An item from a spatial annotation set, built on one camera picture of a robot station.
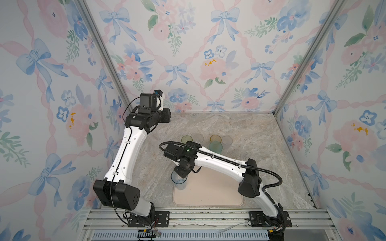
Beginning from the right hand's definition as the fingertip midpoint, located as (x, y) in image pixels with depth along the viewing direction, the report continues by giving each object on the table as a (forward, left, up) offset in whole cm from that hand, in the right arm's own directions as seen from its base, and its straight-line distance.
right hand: (184, 170), depth 79 cm
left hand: (+22, +7, +21) cm, 31 cm away
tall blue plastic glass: (-8, +1, +3) cm, 9 cm away
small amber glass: (+25, -19, -7) cm, 32 cm away
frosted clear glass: (+24, -26, -7) cm, 36 cm away
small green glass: (+24, +1, -5) cm, 25 cm away
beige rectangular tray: (-4, -13, -14) cm, 19 cm away
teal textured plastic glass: (+21, -19, -9) cm, 29 cm away
